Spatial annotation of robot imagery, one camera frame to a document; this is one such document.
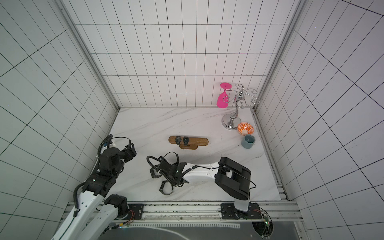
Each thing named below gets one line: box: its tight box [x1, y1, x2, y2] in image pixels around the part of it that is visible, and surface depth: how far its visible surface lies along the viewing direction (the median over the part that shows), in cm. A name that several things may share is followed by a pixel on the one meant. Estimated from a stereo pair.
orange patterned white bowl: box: [237, 122, 254, 136], surface depth 106 cm
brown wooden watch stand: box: [168, 136, 209, 150], surface depth 94 cm
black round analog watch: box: [182, 136, 190, 146], surface depth 93 cm
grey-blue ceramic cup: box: [241, 134, 256, 149], surface depth 97 cm
